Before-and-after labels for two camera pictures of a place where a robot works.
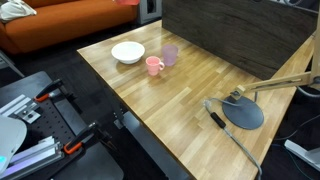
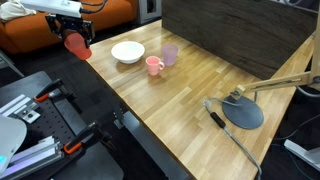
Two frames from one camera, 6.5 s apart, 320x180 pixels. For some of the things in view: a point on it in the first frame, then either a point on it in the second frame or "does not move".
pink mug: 154,65 does not move
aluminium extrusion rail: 43,153 does not move
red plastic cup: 129,2 -> 75,43
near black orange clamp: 81,138 does not move
